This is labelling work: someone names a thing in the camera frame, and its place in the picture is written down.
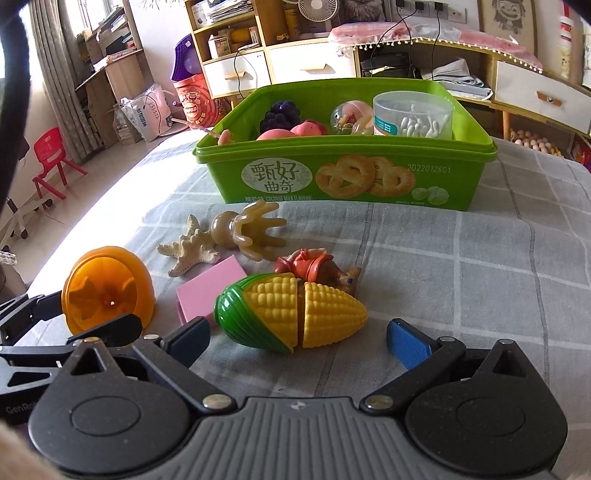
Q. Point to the wooden desk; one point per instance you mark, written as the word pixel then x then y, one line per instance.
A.
pixel 120 87

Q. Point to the wooden TV cabinet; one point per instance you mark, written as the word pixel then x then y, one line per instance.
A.
pixel 489 60

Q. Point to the toy corn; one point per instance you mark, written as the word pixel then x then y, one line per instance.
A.
pixel 323 309

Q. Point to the folded light cloth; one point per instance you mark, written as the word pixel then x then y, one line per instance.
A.
pixel 455 76

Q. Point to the red cartoon bucket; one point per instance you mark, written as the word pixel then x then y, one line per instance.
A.
pixel 198 104

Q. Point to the white desk fan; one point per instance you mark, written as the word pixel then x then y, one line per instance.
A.
pixel 318 14

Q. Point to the pink block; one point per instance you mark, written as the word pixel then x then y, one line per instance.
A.
pixel 207 286

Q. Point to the pink lace cloth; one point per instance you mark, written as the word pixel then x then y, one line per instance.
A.
pixel 461 37

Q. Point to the small red-dress figurine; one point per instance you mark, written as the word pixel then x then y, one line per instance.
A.
pixel 314 265

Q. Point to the wooden shelf unit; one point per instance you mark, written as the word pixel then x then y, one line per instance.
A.
pixel 194 50

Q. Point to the egg tray with eggs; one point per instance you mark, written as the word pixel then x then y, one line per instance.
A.
pixel 535 141

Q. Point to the beige curtain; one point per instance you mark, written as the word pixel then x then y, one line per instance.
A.
pixel 60 69

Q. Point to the purple bag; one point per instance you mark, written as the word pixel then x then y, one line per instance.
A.
pixel 187 60

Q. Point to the green plastic box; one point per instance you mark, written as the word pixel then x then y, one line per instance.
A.
pixel 286 180

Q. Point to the person's beige clothing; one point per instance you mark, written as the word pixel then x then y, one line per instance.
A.
pixel 23 454

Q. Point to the framed cat picture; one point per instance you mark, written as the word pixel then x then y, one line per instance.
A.
pixel 364 7

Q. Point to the black device on shelf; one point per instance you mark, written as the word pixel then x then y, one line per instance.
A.
pixel 388 64

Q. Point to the red white bottle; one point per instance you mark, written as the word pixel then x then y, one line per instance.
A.
pixel 567 46

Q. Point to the white chair base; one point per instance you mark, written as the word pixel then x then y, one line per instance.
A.
pixel 23 217

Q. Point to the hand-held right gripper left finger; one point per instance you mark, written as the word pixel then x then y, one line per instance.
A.
pixel 189 340

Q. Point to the clear cotton swab jar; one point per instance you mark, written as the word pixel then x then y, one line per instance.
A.
pixel 415 120

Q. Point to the purple toy grapes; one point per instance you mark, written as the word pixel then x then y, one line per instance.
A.
pixel 279 117

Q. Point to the orange toy half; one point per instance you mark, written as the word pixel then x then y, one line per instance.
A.
pixel 134 286

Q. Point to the wall socket row with chargers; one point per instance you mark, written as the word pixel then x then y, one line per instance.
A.
pixel 429 9

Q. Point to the tan octopus toy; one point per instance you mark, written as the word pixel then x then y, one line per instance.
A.
pixel 240 230

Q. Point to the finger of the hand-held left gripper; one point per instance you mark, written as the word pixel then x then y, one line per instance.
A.
pixel 44 307
pixel 117 326

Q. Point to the tan starfish toy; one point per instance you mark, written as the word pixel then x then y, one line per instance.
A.
pixel 191 247

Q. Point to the clear capsule ball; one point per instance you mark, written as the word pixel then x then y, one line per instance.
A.
pixel 348 115

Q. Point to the framed cartoon drawing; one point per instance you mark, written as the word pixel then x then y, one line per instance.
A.
pixel 508 21

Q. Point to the red plastic chair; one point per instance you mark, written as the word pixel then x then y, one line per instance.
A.
pixel 51 152

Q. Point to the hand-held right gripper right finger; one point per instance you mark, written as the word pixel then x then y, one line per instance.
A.
pixel 408 344

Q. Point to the pink pig toy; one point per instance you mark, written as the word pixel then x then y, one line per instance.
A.
pixel 304 128

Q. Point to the white plastic sack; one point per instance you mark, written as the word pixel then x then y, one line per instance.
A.
pixel 147 115

